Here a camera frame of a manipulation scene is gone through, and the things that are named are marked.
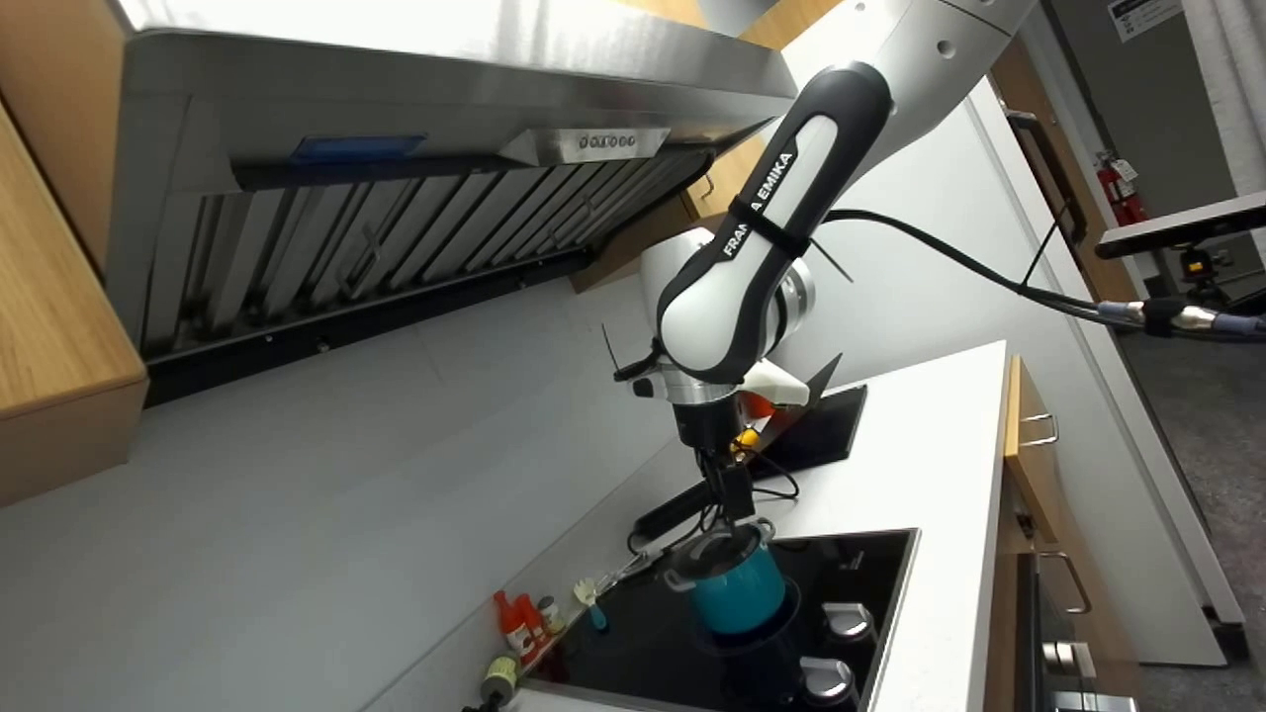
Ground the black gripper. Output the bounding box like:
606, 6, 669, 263
671, 391, 764, 537

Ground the grey pot lid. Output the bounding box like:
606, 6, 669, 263
665, 523, 776, 588

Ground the blue pot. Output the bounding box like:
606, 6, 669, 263
662, 525, 797, 641

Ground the yellow tape bundle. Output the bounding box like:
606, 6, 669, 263
726, 416, 771, 466

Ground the black power brick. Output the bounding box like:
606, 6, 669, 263
630, 479, 722, 548

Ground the black laptop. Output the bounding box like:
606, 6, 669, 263
755, 351, 874, 483

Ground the silver cooktop knob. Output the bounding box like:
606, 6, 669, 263
796, 654, 863, 712
820, 598, 878, 645

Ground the black glass cooktop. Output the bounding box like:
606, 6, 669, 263
524, 525, 921, 712

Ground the red bottle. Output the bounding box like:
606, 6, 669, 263
491, 586, 560, 666

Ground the small yellowish bottle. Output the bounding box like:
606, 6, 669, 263
470, 650, 524, 712

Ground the wooden base cabinet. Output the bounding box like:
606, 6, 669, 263
983, 351, 1074, 712

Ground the silver oven knob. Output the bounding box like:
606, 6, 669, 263
1041, 639, 1090, 678

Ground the white hood label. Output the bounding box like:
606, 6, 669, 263
548, 123, 677, 167

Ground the black oven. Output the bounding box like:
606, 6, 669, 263
1012, 548, 1151, 712

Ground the stainless range hood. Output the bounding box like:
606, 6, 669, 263
98, 0, 845, 412

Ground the red fire extinguisher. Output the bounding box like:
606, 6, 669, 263
1095, 145, 1151, 231

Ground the black breadboard table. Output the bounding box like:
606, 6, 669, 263
1090, 190, 1266, 264

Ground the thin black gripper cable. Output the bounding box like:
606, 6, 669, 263
753, 466, 805, 509

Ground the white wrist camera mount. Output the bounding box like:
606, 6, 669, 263
739, 359, 812, 408

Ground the silver drawer handle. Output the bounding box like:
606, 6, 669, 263
1019, 408, 1061, 457

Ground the silver cabinet door handle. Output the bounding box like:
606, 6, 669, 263
1052, 552, 1101, 620

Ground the silver oven handle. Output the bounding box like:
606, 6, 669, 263
1052, 690, 1140, 712

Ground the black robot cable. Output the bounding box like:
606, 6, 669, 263
816, 205, 1266, 346

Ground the brown door frame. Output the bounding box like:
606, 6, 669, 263
983, 31, 1142, 304

